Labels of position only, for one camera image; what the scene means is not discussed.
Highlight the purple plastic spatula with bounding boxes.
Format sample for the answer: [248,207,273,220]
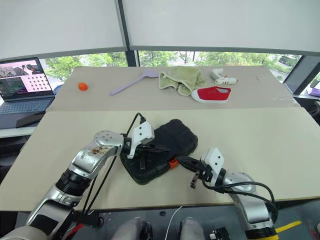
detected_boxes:
[108,69,159,97]

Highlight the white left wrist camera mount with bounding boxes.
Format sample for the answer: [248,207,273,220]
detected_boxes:
[126,121,156,160]

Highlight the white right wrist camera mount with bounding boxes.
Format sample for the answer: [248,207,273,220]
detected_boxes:
[200,147,225,187]

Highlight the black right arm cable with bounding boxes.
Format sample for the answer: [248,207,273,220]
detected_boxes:
[201,174,279,219]

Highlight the white roller blind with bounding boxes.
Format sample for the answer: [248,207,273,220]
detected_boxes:
[121,0,320,57]
[0,0,128,60]

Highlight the green towel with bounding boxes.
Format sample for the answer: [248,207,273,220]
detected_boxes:
[158,65,208,97]

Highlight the blue round object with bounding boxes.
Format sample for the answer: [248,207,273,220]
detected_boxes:
[53,83,65,96]

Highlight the thin white cable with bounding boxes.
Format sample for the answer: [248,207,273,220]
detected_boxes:
[164,205,184,240]

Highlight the white glue gun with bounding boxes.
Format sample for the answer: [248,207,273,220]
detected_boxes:
[210,68,238,86]

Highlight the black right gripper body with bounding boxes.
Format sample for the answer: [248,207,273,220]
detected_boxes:
[195,159,214,182]

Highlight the black plastic tool case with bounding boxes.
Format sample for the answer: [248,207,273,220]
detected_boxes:
[119,118,199,186]

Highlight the dark window frame post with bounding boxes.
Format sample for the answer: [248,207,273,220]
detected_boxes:
[117,0,140,68]

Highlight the dark slanted window frame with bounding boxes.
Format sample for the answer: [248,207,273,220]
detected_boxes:
[284,55,320,95]

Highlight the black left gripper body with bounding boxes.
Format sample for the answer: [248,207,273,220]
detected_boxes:
[134,143,154,158]

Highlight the yellow tape strip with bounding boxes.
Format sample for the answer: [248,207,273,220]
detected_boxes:
[274,220,302,235]

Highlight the black white plug device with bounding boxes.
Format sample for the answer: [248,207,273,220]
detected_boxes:
[208,226,230,240]

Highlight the grey rounded robot knee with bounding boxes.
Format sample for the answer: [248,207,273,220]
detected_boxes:
[111,216,152,240]
[179,216,206,240]

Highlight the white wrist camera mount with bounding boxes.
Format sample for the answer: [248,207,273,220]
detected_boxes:
[126,121,156,160]
[200,147,225,187]

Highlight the white side desk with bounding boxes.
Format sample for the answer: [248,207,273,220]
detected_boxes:
[0,124,39,139]

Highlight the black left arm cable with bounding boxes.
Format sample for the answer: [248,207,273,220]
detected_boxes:
[79,112,148,227]

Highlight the red canvas shoe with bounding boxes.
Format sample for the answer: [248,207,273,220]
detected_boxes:
[190,85,232,104]

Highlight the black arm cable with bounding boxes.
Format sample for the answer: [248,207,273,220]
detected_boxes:
[79,112,148,227]
[201,174,279,219]

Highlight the open laptop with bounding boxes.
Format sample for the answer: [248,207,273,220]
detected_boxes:
[0,57,56,130]

